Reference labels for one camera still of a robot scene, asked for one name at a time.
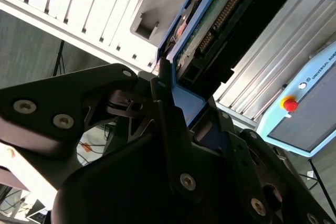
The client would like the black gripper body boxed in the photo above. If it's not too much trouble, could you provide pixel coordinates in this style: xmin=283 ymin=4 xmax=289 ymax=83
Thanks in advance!
xmin=52 ymin=132 xmax=254 ymax=224

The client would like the hard disk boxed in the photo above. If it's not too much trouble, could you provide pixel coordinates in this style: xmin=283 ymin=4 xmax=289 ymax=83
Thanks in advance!
xmin=156 ymin=0 xmax=297 ymax=130

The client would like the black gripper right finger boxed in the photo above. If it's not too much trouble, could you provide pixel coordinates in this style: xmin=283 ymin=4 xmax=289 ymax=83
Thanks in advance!
xmin=207 ymin=102 xmax=336 ymax=224

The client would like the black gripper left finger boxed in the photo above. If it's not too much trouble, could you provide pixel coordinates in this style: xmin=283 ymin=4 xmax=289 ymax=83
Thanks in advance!
xmin=0 ymin=56 xmax=204 ymax=197

